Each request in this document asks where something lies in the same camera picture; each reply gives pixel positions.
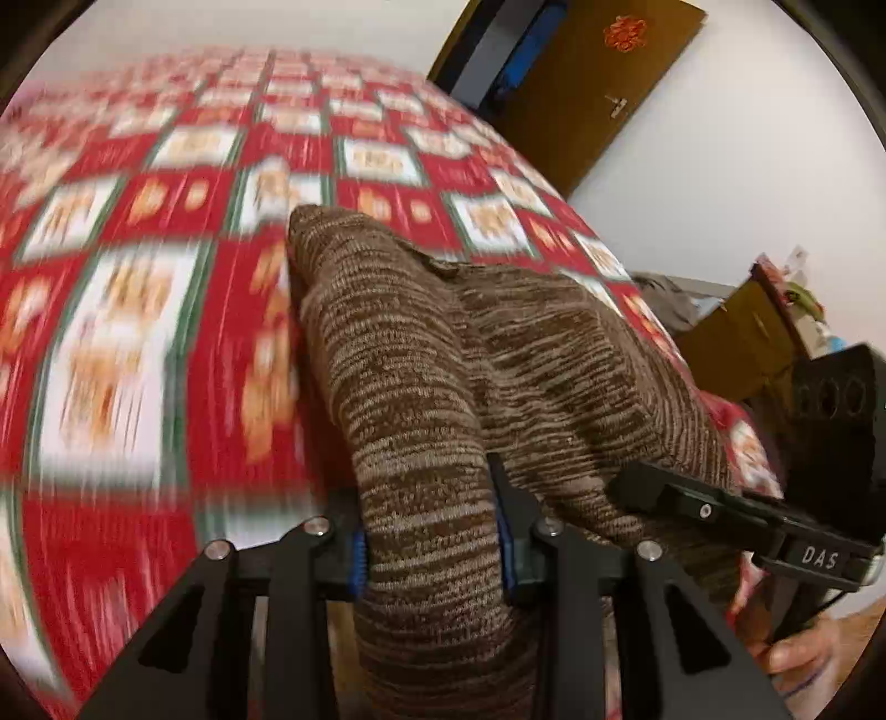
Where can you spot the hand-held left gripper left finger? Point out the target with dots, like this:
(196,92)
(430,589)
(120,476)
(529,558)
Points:
(356,561)

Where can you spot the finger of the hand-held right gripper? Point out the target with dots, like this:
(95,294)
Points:
(692,502)

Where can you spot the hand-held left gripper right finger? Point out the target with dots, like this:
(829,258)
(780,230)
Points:
(504,547)

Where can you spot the brown knit sweater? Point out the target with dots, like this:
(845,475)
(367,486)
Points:
(429,388)

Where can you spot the person's right hand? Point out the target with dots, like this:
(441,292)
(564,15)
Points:
(803,658)

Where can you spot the brown wooden cabinet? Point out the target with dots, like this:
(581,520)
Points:
(740,339)

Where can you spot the clutter on cabinet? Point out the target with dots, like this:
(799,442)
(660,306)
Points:
(799,291)

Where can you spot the grey cloth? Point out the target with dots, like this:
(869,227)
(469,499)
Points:
(668,294)

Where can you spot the red checkered printed blanket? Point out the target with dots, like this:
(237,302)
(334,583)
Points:
(138,311)

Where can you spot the brown wooden door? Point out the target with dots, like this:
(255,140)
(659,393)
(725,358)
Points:
(609,90)

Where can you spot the red door decoration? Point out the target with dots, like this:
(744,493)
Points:
(624,32)

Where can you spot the dark door frame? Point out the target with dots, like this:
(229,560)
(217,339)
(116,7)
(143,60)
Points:
(498,48)

